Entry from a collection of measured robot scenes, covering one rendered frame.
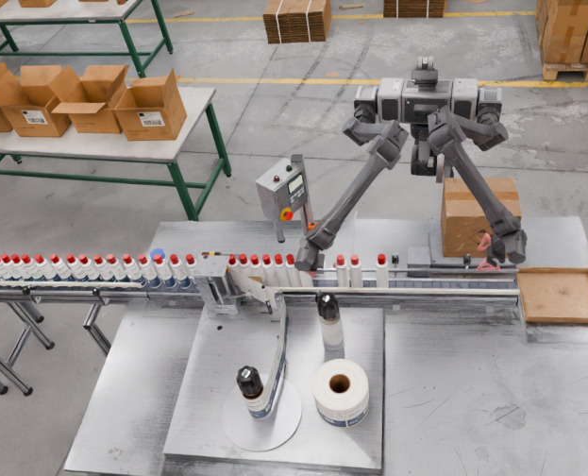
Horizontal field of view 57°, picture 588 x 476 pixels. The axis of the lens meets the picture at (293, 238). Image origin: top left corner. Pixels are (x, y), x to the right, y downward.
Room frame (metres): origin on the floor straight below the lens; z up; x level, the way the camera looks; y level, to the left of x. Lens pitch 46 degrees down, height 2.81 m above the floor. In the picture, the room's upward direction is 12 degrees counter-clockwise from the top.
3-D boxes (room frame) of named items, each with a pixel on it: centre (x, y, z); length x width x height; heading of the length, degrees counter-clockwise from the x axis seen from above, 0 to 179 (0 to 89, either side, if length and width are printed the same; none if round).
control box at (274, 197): (1.62, 0.00, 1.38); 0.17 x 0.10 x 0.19; 129
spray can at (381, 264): (1.44, -0.34, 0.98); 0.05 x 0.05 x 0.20
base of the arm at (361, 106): (1.90, -0.39, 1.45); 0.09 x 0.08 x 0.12; 67
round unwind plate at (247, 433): (0.98, 0.25, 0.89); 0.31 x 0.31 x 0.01
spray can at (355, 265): (1.46, -0.23, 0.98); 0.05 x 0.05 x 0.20
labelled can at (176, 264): (1.68, 0.54, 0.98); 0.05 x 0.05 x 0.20
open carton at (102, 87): (3.38, 1.10, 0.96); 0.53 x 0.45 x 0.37; 159
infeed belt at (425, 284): (1.51, -0.08, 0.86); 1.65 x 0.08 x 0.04; 74
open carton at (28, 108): (3.49, 1.54, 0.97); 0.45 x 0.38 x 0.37; 160
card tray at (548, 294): (1.24, -1.04, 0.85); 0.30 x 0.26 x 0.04; 74
